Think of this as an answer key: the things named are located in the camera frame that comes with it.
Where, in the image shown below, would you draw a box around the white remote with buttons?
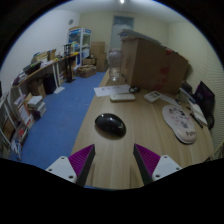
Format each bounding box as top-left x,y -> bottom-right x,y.
143,90 -> 162,104

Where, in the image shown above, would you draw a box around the pile of books and papers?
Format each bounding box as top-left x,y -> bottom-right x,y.
117,28 -> 161,44

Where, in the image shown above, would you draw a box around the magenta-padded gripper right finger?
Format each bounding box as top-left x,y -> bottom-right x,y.
133,143 -> 183,186

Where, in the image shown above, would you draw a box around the open cardboard box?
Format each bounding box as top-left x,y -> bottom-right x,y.
76,64 -> 98,79

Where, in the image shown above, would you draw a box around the clear plastic jar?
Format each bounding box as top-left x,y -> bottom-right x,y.
107,49 -> 124,82

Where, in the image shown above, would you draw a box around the large cardboard box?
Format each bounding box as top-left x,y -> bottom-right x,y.
120,36 -> 190,95

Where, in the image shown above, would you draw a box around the white bookshelf unit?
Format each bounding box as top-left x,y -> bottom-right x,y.
0,91 -> 36,161

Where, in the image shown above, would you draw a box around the black bin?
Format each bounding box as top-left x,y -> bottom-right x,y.
42,73 -> 58,95

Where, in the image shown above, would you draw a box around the white printed mouse pad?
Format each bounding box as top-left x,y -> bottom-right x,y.
161,104 -> 198,145

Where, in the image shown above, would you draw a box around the white paper with writing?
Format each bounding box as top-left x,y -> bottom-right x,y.
93,84 -> 132,98

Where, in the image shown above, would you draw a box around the long cluttered wall desk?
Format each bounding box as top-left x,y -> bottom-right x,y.
11,51 -> 81,98

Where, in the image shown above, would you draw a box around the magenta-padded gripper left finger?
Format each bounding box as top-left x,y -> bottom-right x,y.
45,143 -> 96,188

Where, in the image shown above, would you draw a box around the blue white display cabinet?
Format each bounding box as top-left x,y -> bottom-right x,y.
68,27 -> 93,68

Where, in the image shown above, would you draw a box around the black metal stand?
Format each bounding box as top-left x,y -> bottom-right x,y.
63,43 -> 76,84

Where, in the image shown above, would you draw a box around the flat white remote control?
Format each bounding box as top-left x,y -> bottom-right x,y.
109,92 -> 137,103

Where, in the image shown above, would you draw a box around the stack of books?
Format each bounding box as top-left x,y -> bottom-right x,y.
27,95 -> 48,120

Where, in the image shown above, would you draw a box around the pale door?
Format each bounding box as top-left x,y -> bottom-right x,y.
109,15 -> 135,51

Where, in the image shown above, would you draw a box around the black computer mouse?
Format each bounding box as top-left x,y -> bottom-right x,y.
94,113 -> 127,138

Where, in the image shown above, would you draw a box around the stacked cardboard boxes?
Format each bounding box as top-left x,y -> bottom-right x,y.
89,41 -> 108,73

